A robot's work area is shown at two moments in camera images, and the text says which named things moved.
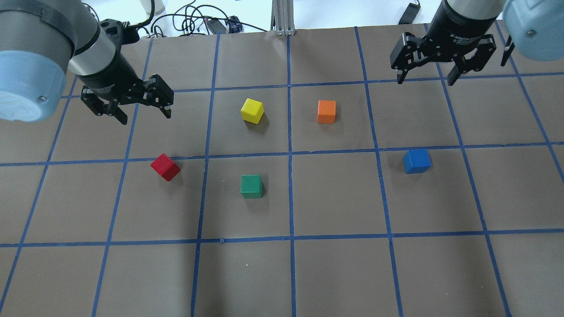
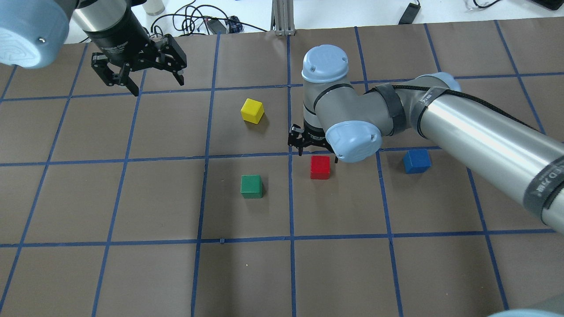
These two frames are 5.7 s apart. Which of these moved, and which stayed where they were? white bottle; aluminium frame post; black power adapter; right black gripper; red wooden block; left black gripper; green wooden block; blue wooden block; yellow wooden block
Moved: red wooden block; left black gripper; right black gripper
Stayed: white bottle; blue wooden block; green wooden block; black power adapter; aluminium frame post; yellow wooden block
